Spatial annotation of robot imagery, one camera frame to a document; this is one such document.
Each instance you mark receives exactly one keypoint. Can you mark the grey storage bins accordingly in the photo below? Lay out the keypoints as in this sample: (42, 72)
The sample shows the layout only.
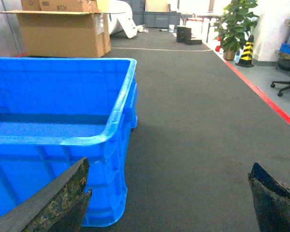
(155, 13)

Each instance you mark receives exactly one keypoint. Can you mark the black office chair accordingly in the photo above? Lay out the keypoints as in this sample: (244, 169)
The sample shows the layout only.
(288, 70)

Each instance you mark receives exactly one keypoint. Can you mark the large open cardboard box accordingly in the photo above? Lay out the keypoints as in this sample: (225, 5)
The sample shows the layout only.
(64, 34)

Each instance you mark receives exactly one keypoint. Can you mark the small cardboard box on top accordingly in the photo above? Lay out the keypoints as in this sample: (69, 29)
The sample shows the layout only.
(91, 6)

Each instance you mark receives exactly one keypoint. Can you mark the large blue plastic crate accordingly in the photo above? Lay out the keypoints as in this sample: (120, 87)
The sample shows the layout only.
(55, 111)

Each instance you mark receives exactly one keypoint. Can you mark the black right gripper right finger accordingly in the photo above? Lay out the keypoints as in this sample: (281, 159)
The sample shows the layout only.
(271, 201)

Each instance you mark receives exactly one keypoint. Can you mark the potted green plant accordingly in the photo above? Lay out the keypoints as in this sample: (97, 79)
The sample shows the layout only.
(235, 25)

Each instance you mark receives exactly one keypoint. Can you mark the black foam block stack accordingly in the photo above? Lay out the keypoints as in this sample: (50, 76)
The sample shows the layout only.
(184, 35)

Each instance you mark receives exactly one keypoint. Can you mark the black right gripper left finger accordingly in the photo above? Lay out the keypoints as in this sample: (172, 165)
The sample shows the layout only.
(58, 207)

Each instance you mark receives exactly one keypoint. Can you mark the yellow black traffic cone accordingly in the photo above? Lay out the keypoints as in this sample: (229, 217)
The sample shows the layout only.
(247, 54)

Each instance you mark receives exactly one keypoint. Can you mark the white plastic cup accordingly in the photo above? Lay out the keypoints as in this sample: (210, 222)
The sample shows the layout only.
(171, 28)

